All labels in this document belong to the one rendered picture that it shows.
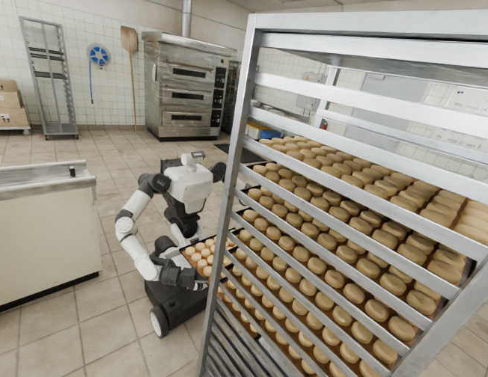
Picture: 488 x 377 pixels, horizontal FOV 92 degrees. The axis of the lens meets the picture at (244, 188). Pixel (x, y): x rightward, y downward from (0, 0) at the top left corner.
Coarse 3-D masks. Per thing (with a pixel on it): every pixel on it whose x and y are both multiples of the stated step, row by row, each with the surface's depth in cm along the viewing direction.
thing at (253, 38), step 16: (256, 16) 57; (256, 32) 59; (256, 48) 61; (256, 64) 63; (240, 80) 65; (240, 96) 66; (240, 112) 67; (240, 128) 70; (240, 144) 73; (224, 192) 81; (224, 208) 82; (224, 224) 85; (224, 240) 89; (208, 304) 106; (208, 320) 109; (208, 336) 116
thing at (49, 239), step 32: (64, 192) 148; (0, 224) 134; (32, 224) 144; (64, 224) 156; (96, 224) 171; (0, 256) 141; (32, 256) 152; (64, 256) 166; (96, 256) 181; (0, 288) 149; (32, 288) 161; (64, 288) 180
